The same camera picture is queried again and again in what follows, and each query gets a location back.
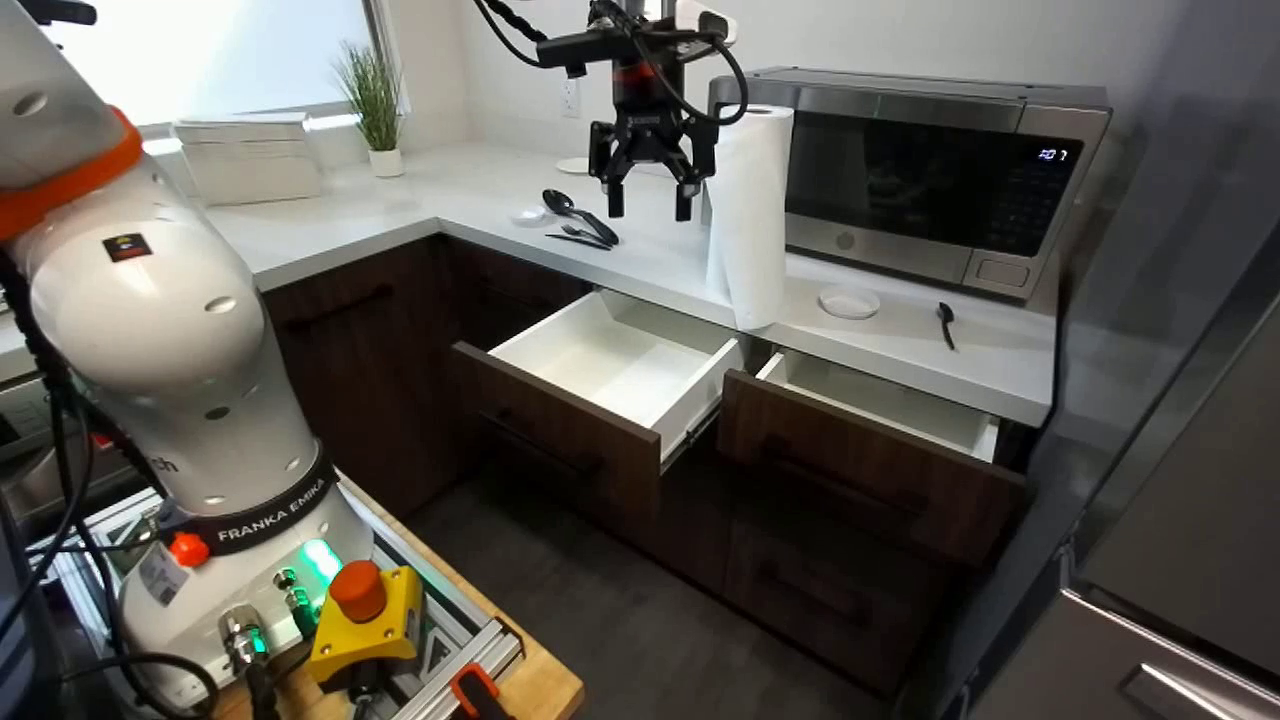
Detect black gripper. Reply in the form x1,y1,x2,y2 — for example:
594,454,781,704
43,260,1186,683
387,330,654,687
586,62,703,219

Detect white paper towel roll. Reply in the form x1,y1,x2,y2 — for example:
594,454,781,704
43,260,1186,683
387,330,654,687
709,106,792,334

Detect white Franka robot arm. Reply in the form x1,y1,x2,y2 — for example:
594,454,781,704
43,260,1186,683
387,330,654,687
0,0,371,711

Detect open white wide drawer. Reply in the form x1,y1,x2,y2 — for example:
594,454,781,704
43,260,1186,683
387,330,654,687
482,287,745,463

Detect open white narrow drawer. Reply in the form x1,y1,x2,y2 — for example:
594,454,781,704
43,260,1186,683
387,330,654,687
718,353,1024,568

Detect black serving spoon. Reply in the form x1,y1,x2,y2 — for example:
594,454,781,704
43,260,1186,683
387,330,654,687
539,188,621,250

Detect small white lid near microwave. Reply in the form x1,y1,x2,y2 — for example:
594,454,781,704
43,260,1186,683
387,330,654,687
815,292,881,321

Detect potted green plant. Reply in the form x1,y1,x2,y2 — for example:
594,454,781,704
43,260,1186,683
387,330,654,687
337,46,402,181

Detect stainless steel microwave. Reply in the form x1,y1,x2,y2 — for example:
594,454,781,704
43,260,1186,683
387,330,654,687
709,69,1110,305

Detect small black spoon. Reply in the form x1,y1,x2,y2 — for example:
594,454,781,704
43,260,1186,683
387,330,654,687
937,305,957,353

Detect white box on counter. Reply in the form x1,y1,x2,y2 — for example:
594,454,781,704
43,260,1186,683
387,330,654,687
177,118,324,203

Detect dark wood cabinet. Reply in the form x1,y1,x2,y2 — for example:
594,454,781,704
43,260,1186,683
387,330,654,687
267,235,995,696

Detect wooden robot cart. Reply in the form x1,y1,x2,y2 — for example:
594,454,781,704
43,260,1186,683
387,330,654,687
267,481,584,720

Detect yellow emergency stop button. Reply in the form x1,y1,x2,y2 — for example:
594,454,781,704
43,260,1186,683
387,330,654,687
307,561,423,683

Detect stainless steel refrigerator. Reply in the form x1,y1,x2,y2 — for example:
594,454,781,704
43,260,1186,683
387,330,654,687
891,0,1280,720

